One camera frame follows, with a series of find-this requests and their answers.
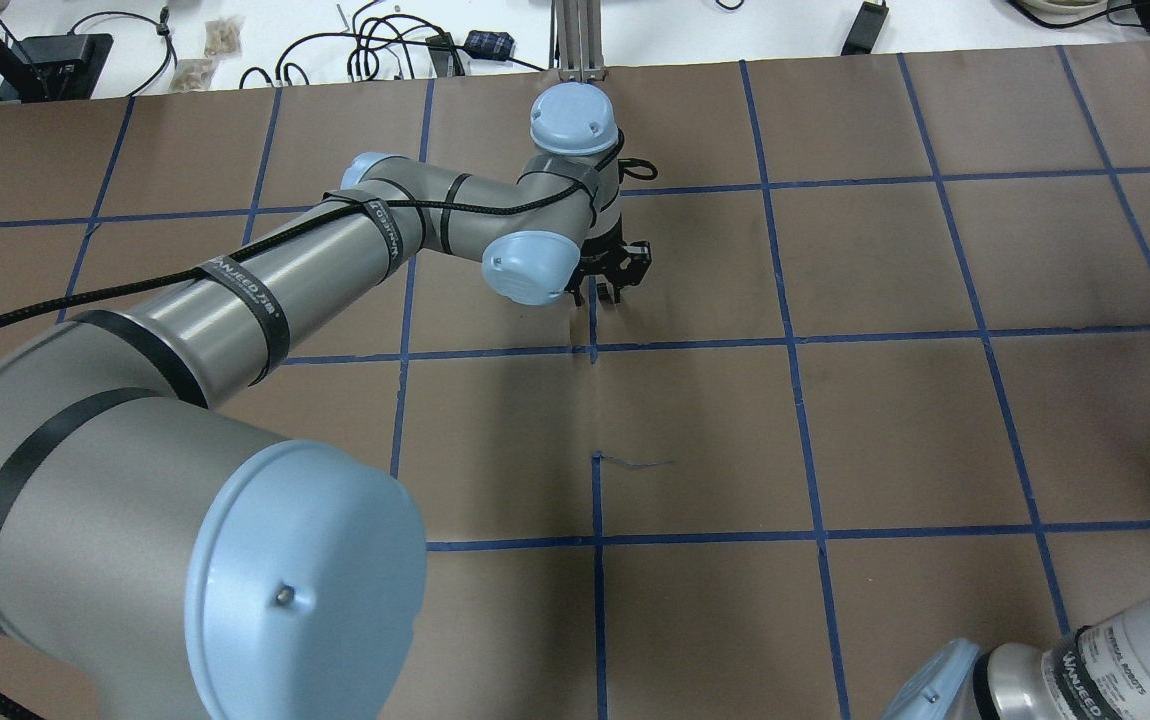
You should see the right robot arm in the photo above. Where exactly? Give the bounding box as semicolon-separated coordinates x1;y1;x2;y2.
881;598;1150;719

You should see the black device on desk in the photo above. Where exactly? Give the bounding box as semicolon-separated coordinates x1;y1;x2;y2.
12;33;114;101

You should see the black power adapter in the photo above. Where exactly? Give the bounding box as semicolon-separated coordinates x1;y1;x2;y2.
840;1;889;56

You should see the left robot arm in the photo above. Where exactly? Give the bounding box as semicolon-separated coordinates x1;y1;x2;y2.
0;82;649;719

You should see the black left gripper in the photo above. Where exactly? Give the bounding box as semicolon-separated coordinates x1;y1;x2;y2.
572;228;653;301

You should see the aluminium frame post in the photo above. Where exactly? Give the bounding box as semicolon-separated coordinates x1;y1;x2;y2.
549;1;607;83

